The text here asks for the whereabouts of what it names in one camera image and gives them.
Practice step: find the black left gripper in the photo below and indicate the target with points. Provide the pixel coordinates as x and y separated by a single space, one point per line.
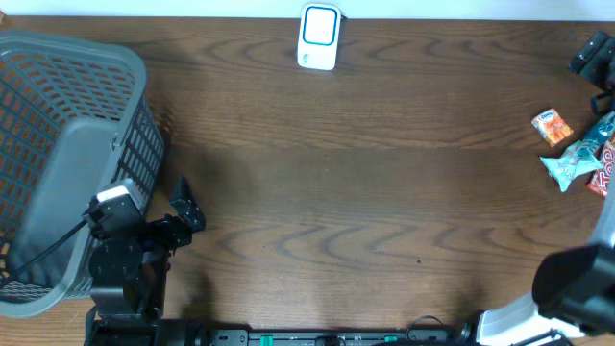
177 236

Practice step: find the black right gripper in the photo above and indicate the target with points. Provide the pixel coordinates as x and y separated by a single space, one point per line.
595 56

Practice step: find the teal mouthwash bottle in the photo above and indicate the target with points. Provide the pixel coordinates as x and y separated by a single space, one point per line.
597 136

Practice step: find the small orange tissue pack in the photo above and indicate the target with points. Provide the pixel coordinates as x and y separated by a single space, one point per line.
551 126

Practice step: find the mint green snack pouch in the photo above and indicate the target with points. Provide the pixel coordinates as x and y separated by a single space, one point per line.
578 159

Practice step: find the red Top chocolate bar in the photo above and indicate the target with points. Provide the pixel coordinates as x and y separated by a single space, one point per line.
599 182

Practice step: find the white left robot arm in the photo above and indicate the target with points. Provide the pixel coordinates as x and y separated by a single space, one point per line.
129 267

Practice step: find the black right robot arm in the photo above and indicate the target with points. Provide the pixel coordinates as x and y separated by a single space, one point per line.
572 293

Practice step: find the white barcode scanner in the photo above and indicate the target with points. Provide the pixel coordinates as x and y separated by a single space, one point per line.
318 36

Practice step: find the grey plastic shopping basket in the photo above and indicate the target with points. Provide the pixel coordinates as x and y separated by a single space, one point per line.
74 119

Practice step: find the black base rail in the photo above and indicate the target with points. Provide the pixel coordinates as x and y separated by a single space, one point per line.
426 330

